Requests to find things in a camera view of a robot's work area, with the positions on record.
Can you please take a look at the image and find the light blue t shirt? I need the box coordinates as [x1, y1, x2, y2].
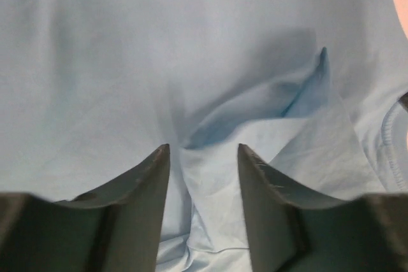
[1, 0, 407, 271]

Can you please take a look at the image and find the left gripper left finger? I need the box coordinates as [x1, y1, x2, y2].
[1, 145, 170, 272]

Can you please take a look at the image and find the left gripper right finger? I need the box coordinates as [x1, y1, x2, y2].
[237, 144, 407, 272]

